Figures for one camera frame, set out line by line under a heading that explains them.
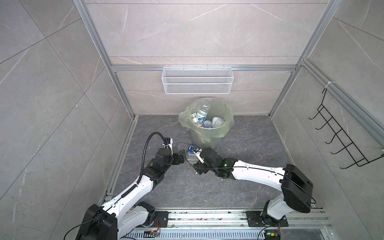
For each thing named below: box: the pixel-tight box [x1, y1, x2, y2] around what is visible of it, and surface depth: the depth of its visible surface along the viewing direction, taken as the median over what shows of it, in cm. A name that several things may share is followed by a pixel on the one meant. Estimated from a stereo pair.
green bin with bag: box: [178, 98, 235, 149], surface depth 90 cm
